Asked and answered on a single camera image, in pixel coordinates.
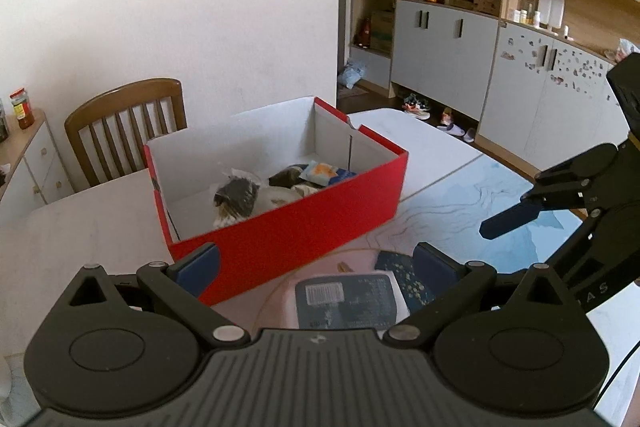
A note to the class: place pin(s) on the dark seaweed snack packet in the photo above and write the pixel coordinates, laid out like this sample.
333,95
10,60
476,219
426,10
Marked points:
287,177

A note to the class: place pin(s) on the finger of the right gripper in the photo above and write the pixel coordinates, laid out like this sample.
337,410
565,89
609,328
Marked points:
510,219

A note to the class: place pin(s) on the dark blue patterned packet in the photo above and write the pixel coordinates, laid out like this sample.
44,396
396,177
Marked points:
415,292

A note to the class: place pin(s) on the wooden chair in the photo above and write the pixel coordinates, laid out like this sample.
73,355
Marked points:
108,133

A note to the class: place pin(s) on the red sauce jar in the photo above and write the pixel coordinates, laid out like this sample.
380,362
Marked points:
22,108

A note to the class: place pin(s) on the blue patterned table mat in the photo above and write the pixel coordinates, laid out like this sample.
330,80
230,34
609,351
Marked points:
511,349

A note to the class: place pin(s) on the red cardboard box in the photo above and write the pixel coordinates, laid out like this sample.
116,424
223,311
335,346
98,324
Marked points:
187,166

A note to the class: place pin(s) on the silver foil snack packet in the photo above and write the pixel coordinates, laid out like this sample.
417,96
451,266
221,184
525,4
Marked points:
237,199

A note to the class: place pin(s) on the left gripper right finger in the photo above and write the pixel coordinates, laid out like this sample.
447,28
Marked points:
440,291

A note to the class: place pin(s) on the white side cabinet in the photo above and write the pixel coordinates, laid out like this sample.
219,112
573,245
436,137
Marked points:
34,175

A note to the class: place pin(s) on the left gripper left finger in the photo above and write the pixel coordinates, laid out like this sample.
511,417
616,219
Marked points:
176,290

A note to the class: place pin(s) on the blue soda biscuit packet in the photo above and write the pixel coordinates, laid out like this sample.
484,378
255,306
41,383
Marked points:
323,174

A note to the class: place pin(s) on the white pack with dark label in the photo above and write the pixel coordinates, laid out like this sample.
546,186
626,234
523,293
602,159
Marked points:
344,301

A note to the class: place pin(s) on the wood and grey wall cabinet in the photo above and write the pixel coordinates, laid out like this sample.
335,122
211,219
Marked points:
525,78

